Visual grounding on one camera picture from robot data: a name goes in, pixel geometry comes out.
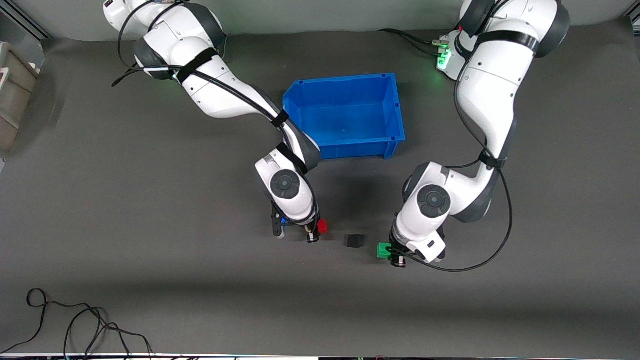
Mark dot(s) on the blue plastic bin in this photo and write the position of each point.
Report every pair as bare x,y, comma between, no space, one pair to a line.
350,120

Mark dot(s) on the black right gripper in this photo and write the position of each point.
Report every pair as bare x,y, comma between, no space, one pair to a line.
313,233

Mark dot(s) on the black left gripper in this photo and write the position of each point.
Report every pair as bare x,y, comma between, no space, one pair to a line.
397,259

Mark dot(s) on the dark metal frame rail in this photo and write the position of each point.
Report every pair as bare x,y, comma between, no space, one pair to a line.
25,20

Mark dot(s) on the small black cube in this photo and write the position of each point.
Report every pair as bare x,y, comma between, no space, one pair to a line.
354,241

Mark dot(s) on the grey plastic box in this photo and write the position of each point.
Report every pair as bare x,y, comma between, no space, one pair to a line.
15,100

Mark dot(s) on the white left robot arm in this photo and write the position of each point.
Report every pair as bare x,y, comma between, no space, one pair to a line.
490,90

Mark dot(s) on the small green cube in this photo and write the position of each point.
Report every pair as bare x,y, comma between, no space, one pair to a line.
383,250

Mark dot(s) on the small red cube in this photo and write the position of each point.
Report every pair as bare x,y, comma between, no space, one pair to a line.
323,226

